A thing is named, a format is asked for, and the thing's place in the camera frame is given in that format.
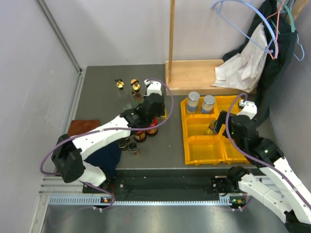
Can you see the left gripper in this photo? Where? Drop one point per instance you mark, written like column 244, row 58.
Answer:
column 161, row 112

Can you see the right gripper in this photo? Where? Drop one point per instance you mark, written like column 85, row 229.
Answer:
column 221, row 120

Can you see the yellow label brown cap bottle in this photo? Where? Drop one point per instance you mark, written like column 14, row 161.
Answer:
column 210, row 128

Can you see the silver lid spice jar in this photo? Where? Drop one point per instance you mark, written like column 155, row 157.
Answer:
column 207, row 104
column 192, row 102

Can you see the small brown cap bottle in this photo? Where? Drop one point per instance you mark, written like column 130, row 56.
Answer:
column 164, row 115

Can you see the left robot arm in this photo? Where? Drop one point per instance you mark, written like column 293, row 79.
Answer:
column 70, row 153

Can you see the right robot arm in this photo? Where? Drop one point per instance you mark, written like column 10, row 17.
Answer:
column 292, row 203

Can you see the clear bottle red label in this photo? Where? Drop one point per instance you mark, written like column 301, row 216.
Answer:
column 137, row 98

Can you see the yellow bin back right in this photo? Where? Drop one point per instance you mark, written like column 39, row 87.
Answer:
column 224, row 102

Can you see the yellow bin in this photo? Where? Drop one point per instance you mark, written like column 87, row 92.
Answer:
column 224, row 102
column 196, row 127
column 204, row 150
column 232, row 155
column 184, row 114
column 223, row 131

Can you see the yellow bin middle right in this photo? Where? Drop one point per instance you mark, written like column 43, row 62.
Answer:
column 223, row 131

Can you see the green bottle gold pourer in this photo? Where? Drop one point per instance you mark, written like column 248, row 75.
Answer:
column 135, row 86

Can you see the red lid jar right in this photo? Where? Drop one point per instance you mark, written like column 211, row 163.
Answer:
column 152, row 132

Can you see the red lid jar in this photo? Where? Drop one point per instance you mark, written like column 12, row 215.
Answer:
column 152, row 132
column 139, row 136

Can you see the clear bottle gold pourer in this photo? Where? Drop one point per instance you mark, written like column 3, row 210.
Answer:
column 123, row 95

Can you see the yellow bin middle left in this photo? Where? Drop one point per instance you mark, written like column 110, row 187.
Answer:
column 196, row 127

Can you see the yellow bin back left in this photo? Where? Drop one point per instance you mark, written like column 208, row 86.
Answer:
column 184, row 114

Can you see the red lid jar left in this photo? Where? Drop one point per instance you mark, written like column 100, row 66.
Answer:
column 139, row 136

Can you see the yellow bin front right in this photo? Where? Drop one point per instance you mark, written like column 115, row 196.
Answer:
column 232, row 155

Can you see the yellow bin front left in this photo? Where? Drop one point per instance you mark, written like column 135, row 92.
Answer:
column 204, row 150

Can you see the white crumpled cloth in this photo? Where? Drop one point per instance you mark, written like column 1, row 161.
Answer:
column 244, row 69

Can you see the navy blue cloth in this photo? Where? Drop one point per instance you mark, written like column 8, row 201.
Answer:
column 106, row 158

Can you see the brown orange cloth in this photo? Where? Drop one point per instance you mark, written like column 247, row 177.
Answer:
column 82, row 126

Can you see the light blue hanger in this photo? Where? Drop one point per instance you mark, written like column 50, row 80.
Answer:
column 299, row 52

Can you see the dark green jacket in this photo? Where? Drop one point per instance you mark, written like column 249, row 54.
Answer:
column 274, row 70

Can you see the wooden pole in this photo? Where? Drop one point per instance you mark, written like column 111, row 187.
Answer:
column 172, row 17

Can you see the pink clothes hanger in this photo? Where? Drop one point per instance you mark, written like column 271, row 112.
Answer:
column 277, row 13

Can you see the green clothes hanger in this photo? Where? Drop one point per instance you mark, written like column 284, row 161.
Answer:
column 284, row 8

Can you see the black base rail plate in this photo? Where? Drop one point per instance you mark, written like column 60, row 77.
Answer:
column 167, row 187

